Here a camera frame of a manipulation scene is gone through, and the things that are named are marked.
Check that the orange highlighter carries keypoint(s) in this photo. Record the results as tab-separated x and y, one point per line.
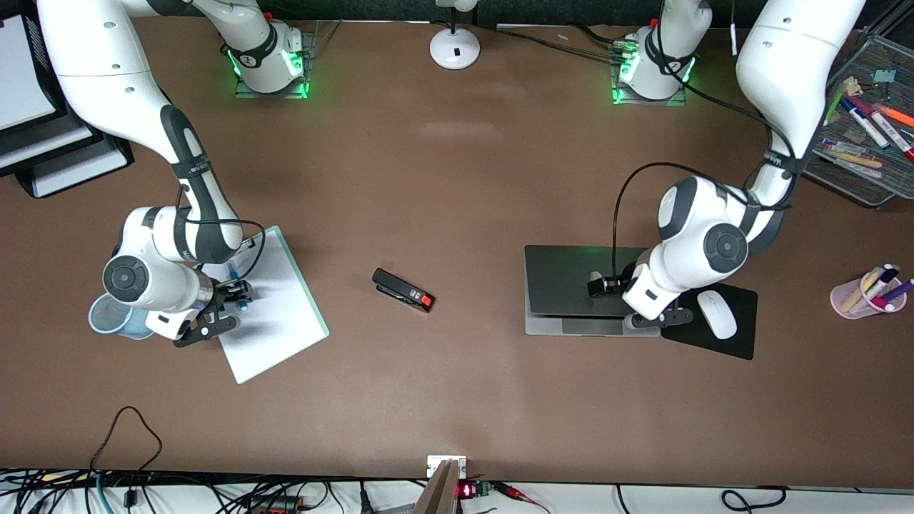
896	114

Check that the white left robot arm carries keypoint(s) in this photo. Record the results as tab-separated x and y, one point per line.
785	57

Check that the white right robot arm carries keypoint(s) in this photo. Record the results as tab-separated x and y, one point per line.
107	71

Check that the black tiered document tray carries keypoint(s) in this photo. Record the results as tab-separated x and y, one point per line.
25	184

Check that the silver laptop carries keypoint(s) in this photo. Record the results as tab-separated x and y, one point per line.
557	278

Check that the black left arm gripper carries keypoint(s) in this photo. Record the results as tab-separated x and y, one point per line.
618	281

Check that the white paper stack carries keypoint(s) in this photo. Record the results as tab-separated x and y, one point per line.
18	71

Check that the beige pencil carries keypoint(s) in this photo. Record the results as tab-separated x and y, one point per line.
860	289

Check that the black orange power strip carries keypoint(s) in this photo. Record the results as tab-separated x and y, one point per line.
275	505

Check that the white red-capped marker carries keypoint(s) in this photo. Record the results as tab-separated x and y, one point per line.
892	137

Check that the green marker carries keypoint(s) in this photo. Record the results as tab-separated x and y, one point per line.
837	103

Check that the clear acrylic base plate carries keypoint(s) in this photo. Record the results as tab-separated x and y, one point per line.
678	101
246	93

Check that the pink mesh pen cup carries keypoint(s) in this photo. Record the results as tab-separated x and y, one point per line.
846	303

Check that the white blue-capped marker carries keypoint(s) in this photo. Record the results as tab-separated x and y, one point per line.
865	125

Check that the pink marker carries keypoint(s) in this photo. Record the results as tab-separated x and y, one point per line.
885	304

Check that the blue mesh pen cup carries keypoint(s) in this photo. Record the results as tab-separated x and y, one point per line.
107	318

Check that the black orange stapler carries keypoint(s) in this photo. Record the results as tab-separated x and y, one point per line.
400	288

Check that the white round lamp base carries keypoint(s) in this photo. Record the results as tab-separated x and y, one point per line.
455	48

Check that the red LED display module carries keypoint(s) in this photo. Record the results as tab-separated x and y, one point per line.
468	491

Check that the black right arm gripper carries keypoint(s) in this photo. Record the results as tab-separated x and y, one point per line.
227	291

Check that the white computer mouse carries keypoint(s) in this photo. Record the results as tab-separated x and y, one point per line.
716	314

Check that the black mouse pad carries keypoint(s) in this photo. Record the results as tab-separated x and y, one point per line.
742	335

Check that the teal clipboard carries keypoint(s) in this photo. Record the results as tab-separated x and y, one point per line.
314	314

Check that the purple marker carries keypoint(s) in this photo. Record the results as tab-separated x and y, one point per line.
900	290

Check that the blue marker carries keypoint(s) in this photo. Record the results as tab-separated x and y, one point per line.
243	307

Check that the white paper sheet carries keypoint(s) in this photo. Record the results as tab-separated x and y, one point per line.
278	335

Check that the grey pen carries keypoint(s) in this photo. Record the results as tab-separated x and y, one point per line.
839	145

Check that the white power outlet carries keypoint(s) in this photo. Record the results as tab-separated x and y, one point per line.
437	462

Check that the white black-capped marker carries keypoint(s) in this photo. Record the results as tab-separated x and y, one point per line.
884	280

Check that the wooden post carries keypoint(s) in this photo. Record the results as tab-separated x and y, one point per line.
439	492

